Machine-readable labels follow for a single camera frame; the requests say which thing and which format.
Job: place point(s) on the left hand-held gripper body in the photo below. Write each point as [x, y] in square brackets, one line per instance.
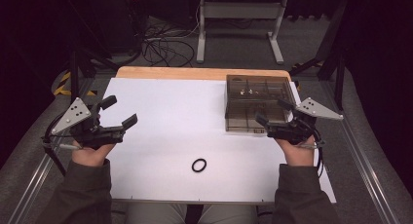
[97, 136]

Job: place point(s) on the yellow black hazard tape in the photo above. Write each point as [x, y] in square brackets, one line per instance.
[63, 82]

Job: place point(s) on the black metal stand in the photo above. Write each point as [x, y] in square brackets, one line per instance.
[339, 74]

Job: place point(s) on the white metal stand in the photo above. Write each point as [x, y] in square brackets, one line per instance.
[240, 10]

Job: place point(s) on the small white items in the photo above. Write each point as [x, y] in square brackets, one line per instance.
[248, 92]

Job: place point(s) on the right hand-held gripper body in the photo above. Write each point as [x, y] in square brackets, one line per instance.
[293, 131]

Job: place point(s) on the clear brown compartment box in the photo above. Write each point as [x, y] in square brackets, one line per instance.
[246, 115]

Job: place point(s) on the person's right hand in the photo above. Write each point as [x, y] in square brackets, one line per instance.
[297, 154]

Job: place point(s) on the black tripod stand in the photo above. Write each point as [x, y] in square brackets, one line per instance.
[75, 71]

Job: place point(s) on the dark equipment case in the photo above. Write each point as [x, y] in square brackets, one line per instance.
[125, 22]

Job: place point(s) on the aluminium rail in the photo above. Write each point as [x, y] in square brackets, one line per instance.
[35, 181]
[360, 165]

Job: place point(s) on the white table sheet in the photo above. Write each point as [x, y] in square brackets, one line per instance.
[181, 126]

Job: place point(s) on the person's left hand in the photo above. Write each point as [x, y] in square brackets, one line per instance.
[91, 154]

